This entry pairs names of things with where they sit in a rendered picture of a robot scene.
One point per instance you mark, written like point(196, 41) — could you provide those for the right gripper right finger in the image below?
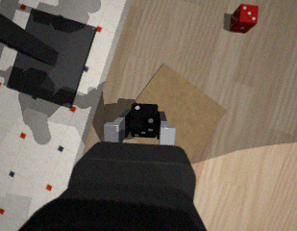
point(165, 132)

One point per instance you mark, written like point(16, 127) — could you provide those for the black die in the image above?
point(144, 120)

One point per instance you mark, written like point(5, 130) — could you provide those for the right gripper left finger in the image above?
point(118, 130)

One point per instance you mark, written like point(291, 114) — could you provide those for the red die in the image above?
point(244, 18)

